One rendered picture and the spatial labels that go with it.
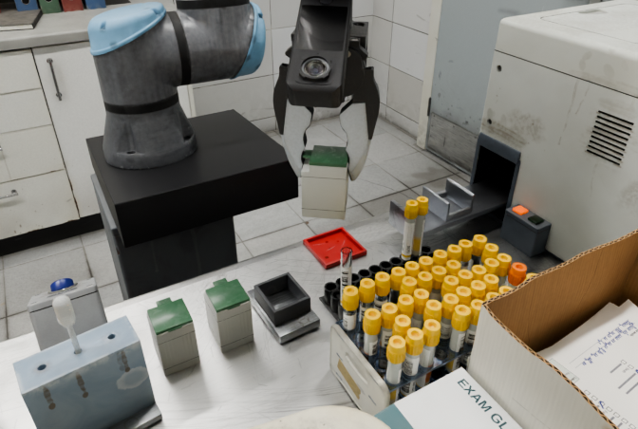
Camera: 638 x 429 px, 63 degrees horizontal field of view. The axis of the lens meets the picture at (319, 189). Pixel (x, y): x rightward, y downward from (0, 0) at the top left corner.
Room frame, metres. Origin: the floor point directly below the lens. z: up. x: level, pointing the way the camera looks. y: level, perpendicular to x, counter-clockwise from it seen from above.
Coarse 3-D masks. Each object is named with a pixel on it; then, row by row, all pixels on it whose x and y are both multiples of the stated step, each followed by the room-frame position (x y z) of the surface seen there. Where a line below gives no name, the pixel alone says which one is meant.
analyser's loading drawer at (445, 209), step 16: (432, 192) 0.64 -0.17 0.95; (448, 192) 0.68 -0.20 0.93; (464, 192) 0.65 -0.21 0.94; (480, 192) 0.69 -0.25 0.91; (496, 192) 0.69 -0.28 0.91; (400, 208) 0.62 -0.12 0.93; (432, 208) 0.64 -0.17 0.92; (448, 208) 0.61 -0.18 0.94; (464, 208) 0.63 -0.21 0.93; (480, 208) 0.65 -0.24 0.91; (496, 208) 0.65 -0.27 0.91; (400, 224) 0.61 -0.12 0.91; (432, 224) 0.61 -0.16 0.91; (448, 224) 0.61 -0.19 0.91
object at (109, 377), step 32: (128, 320) 0.36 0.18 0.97; (64, 352) 0.32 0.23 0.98; (96, 352) 0.32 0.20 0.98; (128, 352) 0.33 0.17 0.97; (32, 384) 0.29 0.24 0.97; (64, 384) 0.29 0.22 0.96; (96, 384) 0.31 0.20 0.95; (128, 384) 0.32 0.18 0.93; (32, 416) 0.28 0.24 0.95; (64, 416) 0.29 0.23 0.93; (96, 416) 0.30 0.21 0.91; (128, 416) 0.32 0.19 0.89; (160, 416) 0.32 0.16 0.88
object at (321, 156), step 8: (304, 152) 0.48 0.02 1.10; (312, 152) 0.48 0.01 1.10; (320, 152) 0.48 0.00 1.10; (328, 152) 0.48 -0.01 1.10; (336, 152) 0.48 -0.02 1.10; (344, 152) 0.48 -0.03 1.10; (312, 160) 0.46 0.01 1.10; (320, 160) 0.46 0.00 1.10; (328, 160) 0.46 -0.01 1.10; (336, 160) 0.46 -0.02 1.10; (344, 160) 0.46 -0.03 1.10
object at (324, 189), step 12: (312, 168) 0.46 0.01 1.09; (324, 168) 0.45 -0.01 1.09; (336, 168) 0.45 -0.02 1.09; (312, 180) 0.46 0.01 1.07; (324, 180) 0.45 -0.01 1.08; (336, 180) 0.45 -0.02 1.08; (312, 192) 0.46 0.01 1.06; (324, 192) 0.45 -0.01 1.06; (336, 192) 0.45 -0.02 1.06; (312, 204) 0.46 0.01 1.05; (324, 204) 0.45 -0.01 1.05; (336, 204) 0.45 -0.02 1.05; (312, 216) 0.46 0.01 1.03; (324, 216) 0.45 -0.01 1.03; (336, 216) 0.45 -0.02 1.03
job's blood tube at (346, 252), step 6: (342, 252) 0.46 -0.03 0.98; (348, 252) 0.47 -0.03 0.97; (342, 258) 0.46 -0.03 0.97; (348, 258) 0.46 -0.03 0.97; (342, 264) 0.46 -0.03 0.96; (348, 264) 0.46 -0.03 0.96; (342, 270) 0.46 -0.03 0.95; (348, 270) 0.46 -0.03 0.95; (342, 276) 0.46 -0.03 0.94; (348, 276) 0.46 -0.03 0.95; (342, 282) 0.46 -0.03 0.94; (348, 282) 0.46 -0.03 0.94; (342, 288) 0.46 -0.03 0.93; (342, 294) 0.46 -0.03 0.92; (342, 306) 0.46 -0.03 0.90
